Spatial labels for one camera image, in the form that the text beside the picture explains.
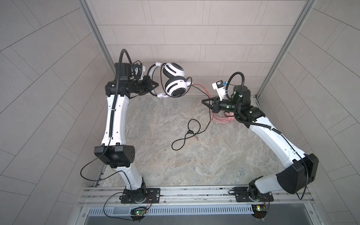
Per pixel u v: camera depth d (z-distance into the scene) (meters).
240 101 0.54
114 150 0.42
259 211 0.68
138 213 0.64
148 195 0.70
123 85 0.49
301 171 0.39
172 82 0.54
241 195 0.71
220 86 0.61
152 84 0.69
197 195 0.72
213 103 0.62
